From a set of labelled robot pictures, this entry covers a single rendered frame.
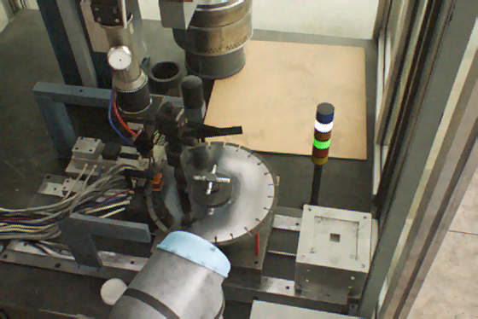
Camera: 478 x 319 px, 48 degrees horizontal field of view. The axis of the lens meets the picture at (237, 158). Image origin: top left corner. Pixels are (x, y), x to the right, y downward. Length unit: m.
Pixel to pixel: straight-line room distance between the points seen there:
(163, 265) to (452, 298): 1.80
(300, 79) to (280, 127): 0.26
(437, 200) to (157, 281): 0.43
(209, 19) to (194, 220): 0.75
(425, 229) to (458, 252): 1.69
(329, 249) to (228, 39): 0.86
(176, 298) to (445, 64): 0.50
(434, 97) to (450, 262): 1.76
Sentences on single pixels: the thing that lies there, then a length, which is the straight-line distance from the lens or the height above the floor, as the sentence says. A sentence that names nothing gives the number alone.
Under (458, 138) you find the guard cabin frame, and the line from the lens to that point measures 0.76.
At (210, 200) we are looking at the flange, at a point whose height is 0.96.
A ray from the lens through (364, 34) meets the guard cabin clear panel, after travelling 2.35.
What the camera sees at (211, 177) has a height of 1.00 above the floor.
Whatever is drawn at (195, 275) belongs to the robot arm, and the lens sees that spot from 0.82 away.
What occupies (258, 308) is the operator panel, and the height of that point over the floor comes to 0.90.
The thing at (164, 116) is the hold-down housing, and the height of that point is 1.25.
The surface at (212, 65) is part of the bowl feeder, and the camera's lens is 2.02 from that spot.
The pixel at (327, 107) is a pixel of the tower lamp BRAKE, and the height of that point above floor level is 1.16.
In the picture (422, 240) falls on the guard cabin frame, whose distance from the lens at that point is 0.94.
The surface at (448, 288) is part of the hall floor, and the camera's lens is 2.49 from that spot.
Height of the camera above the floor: 2.09
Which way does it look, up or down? 49 degrees down
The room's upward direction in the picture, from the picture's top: 3 degrees counter-clockwise
